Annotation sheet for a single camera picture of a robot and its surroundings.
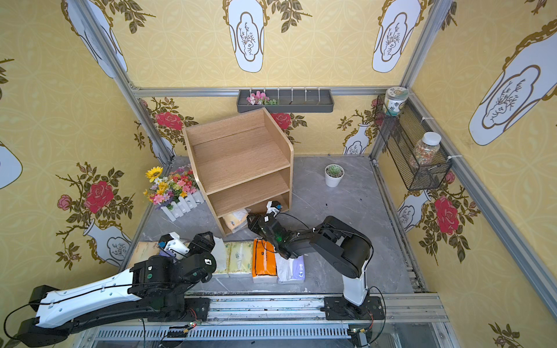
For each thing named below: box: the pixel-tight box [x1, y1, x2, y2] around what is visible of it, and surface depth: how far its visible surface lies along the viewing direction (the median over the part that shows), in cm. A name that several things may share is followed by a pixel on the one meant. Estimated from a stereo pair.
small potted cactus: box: [324, 163, 346, 188], surface depth 105 cm
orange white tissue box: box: [252, 237, 278, 284], surface depth 79 cm
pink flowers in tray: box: [246, 90, 278, 106], surface depth 89 cm
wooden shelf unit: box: [183, 107, 294, 238], surface depth 82 cm
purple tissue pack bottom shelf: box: [275, 253, 306, 285], surface depth 78 cm
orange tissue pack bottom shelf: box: [222, 208, 251, 234], surface depth 91 cm
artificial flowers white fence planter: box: [143, 163, 205, 222], surface depth 91 cm
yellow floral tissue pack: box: [223, 240, 254, 274], surface depth 83 cm
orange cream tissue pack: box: [127, 240, 160, 269], surface depth 85 cm
